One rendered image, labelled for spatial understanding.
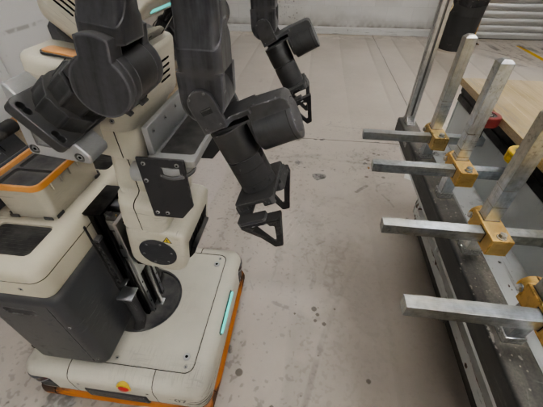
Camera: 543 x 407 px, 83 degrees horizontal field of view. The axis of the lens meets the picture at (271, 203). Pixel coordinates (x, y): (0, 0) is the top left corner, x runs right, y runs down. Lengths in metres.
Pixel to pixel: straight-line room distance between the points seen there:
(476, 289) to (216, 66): 0.81
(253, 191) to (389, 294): 1.35
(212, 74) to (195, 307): 1.03
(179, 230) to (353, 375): 0.99
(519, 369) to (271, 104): 0.74
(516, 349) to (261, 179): 0.68
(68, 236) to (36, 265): 0.10
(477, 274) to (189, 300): 0.99
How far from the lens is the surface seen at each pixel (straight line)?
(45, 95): 0.52
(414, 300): 0.68
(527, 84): 1.78
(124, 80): 0.43
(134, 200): 0.80
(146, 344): 1.28
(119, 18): 0.43
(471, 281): 0.97
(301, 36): 0.82
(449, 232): 0.90
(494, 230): 0.94
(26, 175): 1.02
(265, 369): 1.47
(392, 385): 1.53
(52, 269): 0.93
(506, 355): 0.89
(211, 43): 0.39
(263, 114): 0.42
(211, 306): 1.29
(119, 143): 0.74
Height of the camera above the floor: 1.38
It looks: 41 degrees down
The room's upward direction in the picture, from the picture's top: straight up
